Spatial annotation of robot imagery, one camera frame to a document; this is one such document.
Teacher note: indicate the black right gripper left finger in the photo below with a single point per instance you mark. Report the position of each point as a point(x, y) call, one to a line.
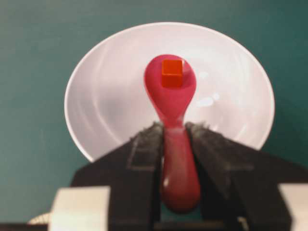
point(133, 173)

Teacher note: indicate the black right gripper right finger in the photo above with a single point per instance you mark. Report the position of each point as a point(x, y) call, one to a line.
point(240, 181)

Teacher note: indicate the pink ceramic spoon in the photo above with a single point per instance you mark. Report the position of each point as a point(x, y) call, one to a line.
point(180, 187)

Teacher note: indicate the small red cube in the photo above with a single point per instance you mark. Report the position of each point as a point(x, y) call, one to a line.
point(172, 73)

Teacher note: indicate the white ceramic bowl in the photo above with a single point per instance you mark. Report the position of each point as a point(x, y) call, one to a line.
point(106, 102)

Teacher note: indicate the dark green table mat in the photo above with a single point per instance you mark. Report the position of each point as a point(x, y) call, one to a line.
point(41, 42)

